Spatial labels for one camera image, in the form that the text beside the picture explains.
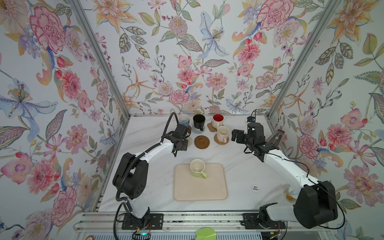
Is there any blue mug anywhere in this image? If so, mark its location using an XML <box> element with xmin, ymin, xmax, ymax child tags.
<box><xmin>178</xmin><ymin>114</ymin><xmax>190</xmax><ymax>128</ymax></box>

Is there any ridged brown wooden coaster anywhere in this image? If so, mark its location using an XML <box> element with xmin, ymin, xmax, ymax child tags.
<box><xmin>194</xmin><ymin>136</ymin><xmax>210</xmax><ymax>150</ymax></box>

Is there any black mug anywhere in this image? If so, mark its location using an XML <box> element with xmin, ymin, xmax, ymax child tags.
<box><xmin>193</xmin><ymin>114</ymin><xmax>206</xmax><ymax>130</ymax></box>

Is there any cream mug pink handle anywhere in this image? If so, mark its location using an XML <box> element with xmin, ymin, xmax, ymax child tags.
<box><xmin>217</xmin><ymin>126</ymin><xmax>230</xmax><ymax>144</ymax></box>

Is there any flower-shaped cork coaster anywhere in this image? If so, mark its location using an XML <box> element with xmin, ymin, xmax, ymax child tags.
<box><xmin>207</xmin><ymin>123</ymin><xmax>217</xmax><ymax>132</ymax></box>

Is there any cream mug green handle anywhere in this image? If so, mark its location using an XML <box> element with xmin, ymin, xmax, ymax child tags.
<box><xmin>190</xmin><ymin>159</ymin><xmax>207</xmax><ymax>179</ymax></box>

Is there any round woven rattan coaster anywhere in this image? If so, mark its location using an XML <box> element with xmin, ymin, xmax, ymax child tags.
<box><xmin>214</xmin><ymin>135</ymin><xmax>230</xmax><ymax>146</ymax></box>

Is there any red and white mug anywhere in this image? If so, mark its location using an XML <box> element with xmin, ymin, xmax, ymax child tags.
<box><xmin>211</xmin><ymin>114</ymin><xmax>224</xmax><ymax>130</ymax></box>

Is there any multicolour stitched round coaster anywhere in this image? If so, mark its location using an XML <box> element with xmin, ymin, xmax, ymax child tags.
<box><xmin>188</xmin><ymin>137</ymin><xmax>193</xmax><ymax>147</ymax></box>

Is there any grey-blue woven round coaster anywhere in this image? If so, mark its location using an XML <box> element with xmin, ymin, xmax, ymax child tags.
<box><xmin>192</xmin><ymin>126</ymin><xmax>206</xmax><ymax>134</ymax></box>

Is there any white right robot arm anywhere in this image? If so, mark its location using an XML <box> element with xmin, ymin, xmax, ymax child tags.
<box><xmin>232</xmin><ymin>122</ymin><xmax>339</xmax><ymax>229</ymax></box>

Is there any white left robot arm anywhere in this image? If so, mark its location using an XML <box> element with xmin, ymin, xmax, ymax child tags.
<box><xmin>113</xmin><ymin>124</ymin><xmax>191</xmax><ymax>230</ymax></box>

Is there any brown wooden metronome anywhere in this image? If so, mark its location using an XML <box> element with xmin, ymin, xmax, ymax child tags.
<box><xmin>267</xmin><ymin>129</ymin><xmax>285</xmax><ymax>149</ymax></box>

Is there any round white sticker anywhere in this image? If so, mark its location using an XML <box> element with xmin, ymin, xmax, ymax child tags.
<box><xmin>251</xmin><ymin>185</ymin><xmax>260</xmax><ymax>193</ymax></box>

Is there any beige rubber tray mat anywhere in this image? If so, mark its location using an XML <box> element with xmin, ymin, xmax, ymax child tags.
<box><xmin>173</xmin><ymin>163</ymin><xmax>229</xmax><ymax>202</ymax></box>

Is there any yellow white floral cup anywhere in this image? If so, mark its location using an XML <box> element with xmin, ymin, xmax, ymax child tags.
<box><xmin>284</xmin><ymin>187</ymin><xmax>298</xmax><ymax>203</ymax></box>

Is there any green round object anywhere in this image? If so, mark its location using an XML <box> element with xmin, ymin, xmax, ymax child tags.
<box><xmin>195</xmin><ymin>228</ymin><xmax>217</xmax><ymax>240</ymax></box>

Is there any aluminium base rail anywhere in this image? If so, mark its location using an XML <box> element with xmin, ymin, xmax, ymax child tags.
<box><xmin>73</xmin><ymin>211</ymin><xmax>333</xmax><ymax>240</ymax></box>

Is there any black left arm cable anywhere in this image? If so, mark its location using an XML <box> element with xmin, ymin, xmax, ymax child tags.
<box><xmin>113</xmin><ymin>112</ymin><xmax>180</xmax><ymax>240</ymax></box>

